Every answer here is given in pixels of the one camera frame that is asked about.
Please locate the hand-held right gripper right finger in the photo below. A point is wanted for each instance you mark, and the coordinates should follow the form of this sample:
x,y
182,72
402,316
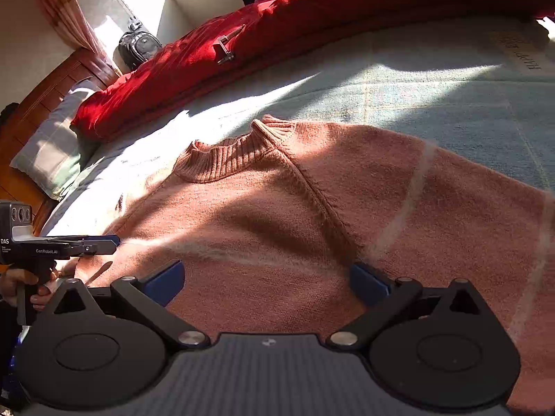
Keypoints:
x,y
364,284

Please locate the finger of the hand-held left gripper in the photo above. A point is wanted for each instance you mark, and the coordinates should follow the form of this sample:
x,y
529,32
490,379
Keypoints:
x,y
97,245

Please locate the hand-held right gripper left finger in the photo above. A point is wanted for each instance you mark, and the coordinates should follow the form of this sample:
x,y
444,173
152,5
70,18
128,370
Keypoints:
x,y
167,281

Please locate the salmon knit sweater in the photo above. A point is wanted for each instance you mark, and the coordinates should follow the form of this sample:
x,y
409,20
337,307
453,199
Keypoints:
x,y
260,225

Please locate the person's left hand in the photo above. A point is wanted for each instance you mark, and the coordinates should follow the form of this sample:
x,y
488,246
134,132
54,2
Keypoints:
x,y
8,286

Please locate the grey green pillow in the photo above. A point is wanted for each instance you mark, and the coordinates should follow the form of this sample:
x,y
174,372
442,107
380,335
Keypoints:
x,y
56,138

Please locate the wooden headboard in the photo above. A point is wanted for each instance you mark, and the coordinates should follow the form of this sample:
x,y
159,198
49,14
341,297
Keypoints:
x,y
43,91

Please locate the grey backpack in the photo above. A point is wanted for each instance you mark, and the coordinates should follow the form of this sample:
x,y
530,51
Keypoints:
x,y
138,45

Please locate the metal clamp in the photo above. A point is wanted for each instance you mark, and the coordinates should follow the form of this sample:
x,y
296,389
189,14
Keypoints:
x,y
223,50

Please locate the pink checked curtain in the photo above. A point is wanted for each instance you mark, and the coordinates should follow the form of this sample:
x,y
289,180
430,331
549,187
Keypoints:
x,y
65,13

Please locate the red quilt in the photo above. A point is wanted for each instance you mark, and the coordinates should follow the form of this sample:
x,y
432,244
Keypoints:
x,y
303,17

